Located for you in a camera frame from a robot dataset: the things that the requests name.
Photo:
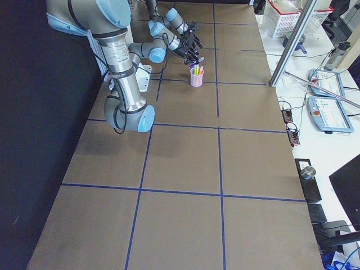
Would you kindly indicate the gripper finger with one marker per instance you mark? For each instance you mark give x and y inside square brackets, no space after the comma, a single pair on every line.
[196,42]
[190,60]
[190,47]
[193,54]

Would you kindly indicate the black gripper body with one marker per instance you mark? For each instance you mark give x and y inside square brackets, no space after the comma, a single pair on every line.
[190,28]
[183,50]

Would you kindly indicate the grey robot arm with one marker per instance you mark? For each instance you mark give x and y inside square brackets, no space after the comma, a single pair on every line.
[125,109]
[178,35]

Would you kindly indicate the pink mesh pen holder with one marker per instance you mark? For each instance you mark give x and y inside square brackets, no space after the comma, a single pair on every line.
[196,81]

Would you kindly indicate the white red plastic basket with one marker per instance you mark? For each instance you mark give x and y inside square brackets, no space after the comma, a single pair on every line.
[279,20]

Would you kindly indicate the upper teach pendant tablet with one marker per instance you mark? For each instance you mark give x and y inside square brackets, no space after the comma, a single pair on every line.
[329,80]

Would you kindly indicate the teach pendant tablet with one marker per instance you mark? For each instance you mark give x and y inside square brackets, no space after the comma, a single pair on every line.
[329,115]
[329,80]

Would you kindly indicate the grey water bottle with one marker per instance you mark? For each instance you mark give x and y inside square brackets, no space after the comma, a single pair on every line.
[337,55]

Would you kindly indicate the lower teach pendant tablet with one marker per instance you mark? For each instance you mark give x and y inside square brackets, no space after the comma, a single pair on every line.
[329,115]

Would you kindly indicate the small metal cup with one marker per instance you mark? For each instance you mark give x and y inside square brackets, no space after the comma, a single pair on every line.
[307,172]

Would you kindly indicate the black monitor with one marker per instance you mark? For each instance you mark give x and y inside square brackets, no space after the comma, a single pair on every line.
[345,182]

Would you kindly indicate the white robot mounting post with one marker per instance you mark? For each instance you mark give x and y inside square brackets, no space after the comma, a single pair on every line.
[142,76]

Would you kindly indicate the aluminium frame post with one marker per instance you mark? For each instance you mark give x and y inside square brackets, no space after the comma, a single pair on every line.
[297,32]

